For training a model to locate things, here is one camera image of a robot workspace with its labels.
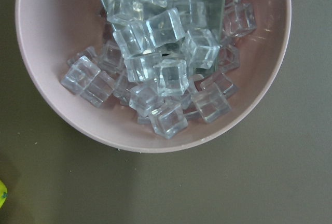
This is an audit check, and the clear ice cube far left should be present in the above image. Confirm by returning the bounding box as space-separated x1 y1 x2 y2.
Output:
60 55 101 94

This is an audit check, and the clear ice cube front bottom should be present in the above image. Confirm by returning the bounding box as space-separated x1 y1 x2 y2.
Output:
148 101 188 139

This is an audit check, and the yellow lemon fruit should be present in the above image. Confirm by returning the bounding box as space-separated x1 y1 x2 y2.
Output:
0 180 8 208

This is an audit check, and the clear ice cube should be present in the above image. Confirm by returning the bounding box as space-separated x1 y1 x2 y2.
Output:
148 101 188 139
60 55 101 94
191 83 231 123
154 59 189 96
224 3 257 37

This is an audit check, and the metal ice scoop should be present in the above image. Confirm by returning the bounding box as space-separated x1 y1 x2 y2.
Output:
100 0 225 73

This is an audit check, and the clear ice cube centre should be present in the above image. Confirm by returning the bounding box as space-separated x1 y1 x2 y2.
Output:
154 59 189 96

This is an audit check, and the clear ice cube upper right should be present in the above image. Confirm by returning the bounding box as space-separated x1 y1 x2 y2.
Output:
224 3 257 37

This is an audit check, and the pink bowl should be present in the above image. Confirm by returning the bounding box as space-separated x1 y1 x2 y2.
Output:
15 0 292 153

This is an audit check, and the clear ice cube right front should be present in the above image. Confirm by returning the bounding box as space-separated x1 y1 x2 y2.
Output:
191 83 231 123

